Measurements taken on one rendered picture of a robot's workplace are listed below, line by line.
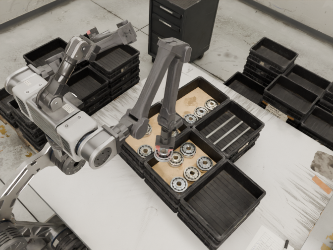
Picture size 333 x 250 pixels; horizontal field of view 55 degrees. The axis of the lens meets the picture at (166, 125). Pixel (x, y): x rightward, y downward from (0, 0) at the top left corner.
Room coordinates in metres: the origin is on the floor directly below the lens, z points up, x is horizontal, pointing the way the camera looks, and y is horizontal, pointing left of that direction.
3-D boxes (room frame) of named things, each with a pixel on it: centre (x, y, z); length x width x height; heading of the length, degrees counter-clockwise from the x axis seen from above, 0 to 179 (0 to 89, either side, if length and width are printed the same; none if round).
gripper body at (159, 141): (0.98, 0.00, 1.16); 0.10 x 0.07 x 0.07; 91
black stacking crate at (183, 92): (1.51, -0.18, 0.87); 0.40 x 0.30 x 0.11; 138
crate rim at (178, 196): (1.02, -0.13, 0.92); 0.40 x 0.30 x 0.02; 138
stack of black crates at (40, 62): (2.21, 1.11, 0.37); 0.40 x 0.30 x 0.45; 144
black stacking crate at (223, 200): (0.81, -0.36, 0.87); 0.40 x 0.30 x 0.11; 138
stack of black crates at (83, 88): (1.98, 0.79, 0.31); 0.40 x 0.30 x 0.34; 144
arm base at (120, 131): (0.76, 0.20, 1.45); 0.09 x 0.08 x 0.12; 54
